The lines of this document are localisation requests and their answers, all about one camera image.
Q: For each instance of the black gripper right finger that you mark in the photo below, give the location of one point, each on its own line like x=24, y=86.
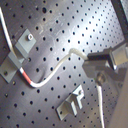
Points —
x=106, y=54

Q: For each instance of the grey cable clip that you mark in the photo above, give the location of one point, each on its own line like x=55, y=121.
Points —
x=13, y=62
x=71, y=103

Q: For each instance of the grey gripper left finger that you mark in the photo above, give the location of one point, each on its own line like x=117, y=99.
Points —
x=101, y=72

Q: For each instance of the grey cable clip upper left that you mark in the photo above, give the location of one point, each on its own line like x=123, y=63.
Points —
x=13, y=62

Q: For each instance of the grey cable clip bottom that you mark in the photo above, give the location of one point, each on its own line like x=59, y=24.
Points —
x=71, y=103

